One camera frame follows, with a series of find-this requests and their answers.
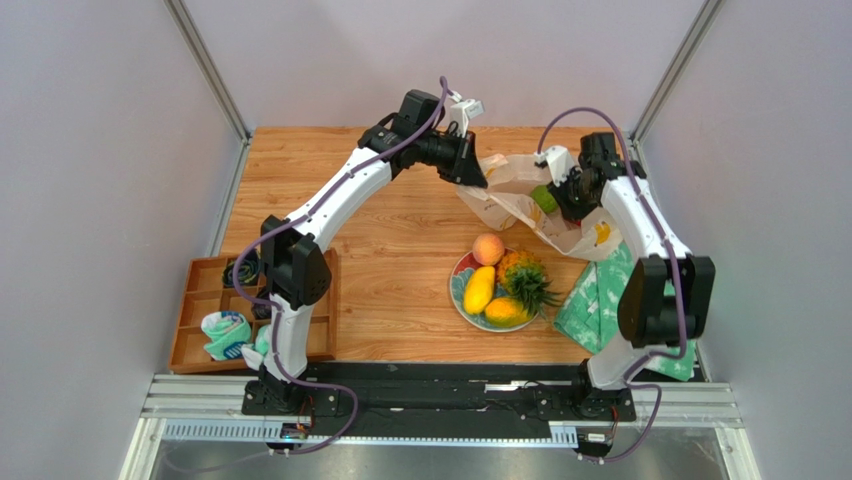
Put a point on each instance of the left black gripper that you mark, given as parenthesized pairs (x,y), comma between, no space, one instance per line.
(464,167)

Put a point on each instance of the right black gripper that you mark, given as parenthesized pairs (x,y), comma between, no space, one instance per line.
(572,199)

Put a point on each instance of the green bumpy fake fruit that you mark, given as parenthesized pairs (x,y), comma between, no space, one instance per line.
(544,199)

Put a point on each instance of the banana print plastic bag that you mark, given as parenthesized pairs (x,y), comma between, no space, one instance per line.
(508,200)

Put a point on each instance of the fake peach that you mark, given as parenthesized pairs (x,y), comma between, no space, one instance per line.
(488,249)

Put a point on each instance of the fake pineapple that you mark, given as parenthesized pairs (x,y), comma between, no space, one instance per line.
(524,277)

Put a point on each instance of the yellow fake fruit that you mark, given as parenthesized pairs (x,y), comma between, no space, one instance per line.
(479,290)

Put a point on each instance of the yellow green fake mango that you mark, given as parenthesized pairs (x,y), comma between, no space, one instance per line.
(506,312)

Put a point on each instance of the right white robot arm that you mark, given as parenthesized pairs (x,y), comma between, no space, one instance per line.
(666,299)

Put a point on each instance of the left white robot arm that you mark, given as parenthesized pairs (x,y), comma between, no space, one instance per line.
(292,250)

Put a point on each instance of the green white tie-dye cloth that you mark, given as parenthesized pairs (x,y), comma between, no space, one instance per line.
(589,316)

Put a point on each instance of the wooden compartment tray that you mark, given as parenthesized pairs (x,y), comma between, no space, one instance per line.
(205,293)

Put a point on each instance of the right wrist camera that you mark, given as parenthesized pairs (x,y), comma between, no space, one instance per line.
(558,161)

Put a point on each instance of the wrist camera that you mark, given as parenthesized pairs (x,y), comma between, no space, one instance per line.
(461,113)
(558,161)

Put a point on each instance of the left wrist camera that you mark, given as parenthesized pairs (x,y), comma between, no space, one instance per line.
(461,113)

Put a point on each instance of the dark bundled cable item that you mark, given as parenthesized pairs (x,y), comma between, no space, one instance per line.
(247,274)

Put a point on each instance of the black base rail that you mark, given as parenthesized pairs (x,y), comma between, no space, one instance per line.
(438,400)

